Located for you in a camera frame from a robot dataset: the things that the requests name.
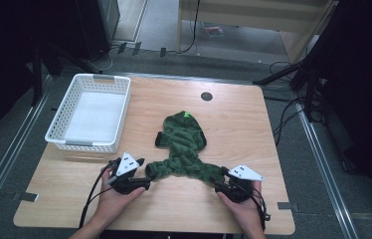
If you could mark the light wooden cabinet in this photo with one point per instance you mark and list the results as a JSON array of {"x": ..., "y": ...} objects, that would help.
[{"x": 260, "y": 16}]

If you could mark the red printed booklet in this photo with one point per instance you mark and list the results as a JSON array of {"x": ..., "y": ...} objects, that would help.
[{"x": 214, "y": 31}]

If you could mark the person's right hand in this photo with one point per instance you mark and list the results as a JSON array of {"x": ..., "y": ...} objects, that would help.
[{"x": 245, "y": 212}]

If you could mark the person's left hand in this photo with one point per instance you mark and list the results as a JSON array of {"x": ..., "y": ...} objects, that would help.
[{"x": 117, "y": 202}]

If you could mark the black metal stand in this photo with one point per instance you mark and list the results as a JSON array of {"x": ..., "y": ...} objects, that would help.
[{"x": 37, "y": 76}]

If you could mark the grey tape strip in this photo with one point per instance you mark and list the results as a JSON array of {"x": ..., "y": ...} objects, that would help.
[
  {"x": 286, "y": 205},
  {"x": 26, "y": 196}
]

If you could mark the green knitted pet garment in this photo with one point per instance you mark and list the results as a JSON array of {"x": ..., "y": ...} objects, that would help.
[{"x": 182, "y": 146}]

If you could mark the white perforated plastic basket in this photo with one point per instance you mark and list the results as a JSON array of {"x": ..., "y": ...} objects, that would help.
[{"x": 91, "y": 114}]

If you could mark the small black floor bracket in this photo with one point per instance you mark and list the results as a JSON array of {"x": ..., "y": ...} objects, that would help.
[
  {"x": 136, "y": 48},
  {"x": 122, "y": 47},
  {"x": 163, "y": 52}
]

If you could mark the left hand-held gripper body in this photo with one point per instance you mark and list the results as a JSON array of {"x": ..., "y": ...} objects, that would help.
[{"x": 127, "y": 176}]

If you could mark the dark cabinet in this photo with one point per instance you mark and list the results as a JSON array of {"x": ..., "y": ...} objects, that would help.
[{"x": 97, "y": 26}]

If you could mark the black tripod stand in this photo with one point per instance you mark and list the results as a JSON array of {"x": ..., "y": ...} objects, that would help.
[{"x": 303, "y": 73}]

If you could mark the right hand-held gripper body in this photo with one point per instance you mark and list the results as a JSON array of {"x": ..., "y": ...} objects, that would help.
[{"x": 240, "y": 186}]

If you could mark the metal floor rail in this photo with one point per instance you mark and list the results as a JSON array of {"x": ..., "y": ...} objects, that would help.
[
  {"x": 187, "y": 78},
  {"x": 326, "y": 172},
  {"x": 5, "y": 159}
]

